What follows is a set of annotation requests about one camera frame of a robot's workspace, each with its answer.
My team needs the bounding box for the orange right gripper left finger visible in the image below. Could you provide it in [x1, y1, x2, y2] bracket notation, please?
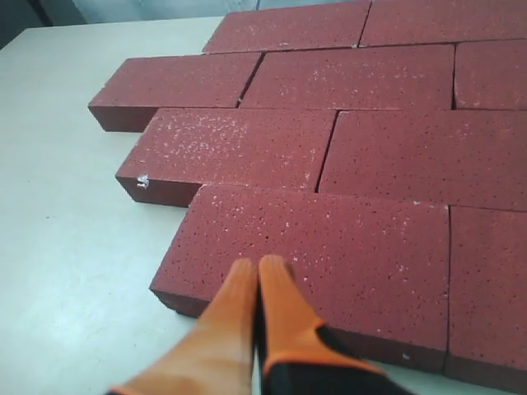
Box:
[107, 258, 258, 395]

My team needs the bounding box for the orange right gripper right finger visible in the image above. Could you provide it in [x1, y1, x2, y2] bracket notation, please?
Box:
[259, 255, 386, 394]

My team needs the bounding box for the red brick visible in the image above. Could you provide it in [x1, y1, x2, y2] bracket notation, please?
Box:
[241, 44, 455, 110]
[150, 185, 450, 373]
[445, 207, 526, 394]
[319, 110, 526, 211]
[116, 108, 336, 207]
[88, 53, 262, 132]
[454, 39, 526, 110]
[203, 1, 371, 53]
[360, 1, 526, 47]

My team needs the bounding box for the red brick top back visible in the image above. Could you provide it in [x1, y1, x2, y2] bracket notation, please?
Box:
[88, 53, 262, 132]

